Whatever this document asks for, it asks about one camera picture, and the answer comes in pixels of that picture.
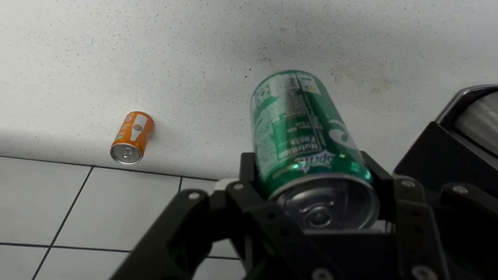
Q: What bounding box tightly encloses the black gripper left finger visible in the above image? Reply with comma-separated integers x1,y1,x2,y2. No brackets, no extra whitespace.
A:
111,153,292,280

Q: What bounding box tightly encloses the green sprite can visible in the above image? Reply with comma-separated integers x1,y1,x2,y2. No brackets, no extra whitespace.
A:
251,71,380,231

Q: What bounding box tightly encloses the orange soda can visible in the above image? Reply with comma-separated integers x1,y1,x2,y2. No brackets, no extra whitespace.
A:
111,111,155,166

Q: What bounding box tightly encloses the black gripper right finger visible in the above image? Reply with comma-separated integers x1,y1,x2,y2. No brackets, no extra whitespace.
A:
363,153,451,280

